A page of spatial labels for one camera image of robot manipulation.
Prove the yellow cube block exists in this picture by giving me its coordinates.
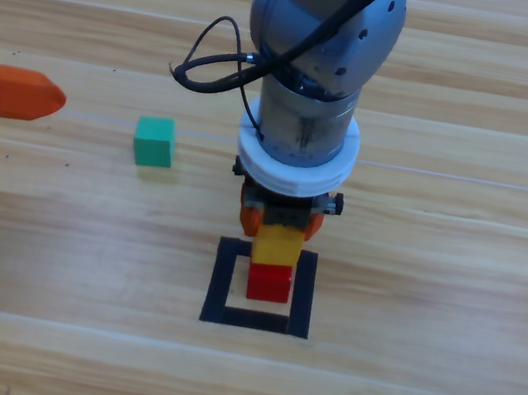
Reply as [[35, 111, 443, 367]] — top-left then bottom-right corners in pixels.
[[251, 220, 305, 271]]

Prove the black tape square outline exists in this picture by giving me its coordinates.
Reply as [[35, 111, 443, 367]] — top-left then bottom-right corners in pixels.
[[197, 234, 324, 342]]

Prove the red cube block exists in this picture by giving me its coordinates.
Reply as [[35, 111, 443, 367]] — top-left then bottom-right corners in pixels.
[[244, 258, 295, 307]]

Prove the green cube block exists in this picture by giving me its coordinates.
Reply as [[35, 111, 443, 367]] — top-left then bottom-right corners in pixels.
[[128, 111, 181, 172]]

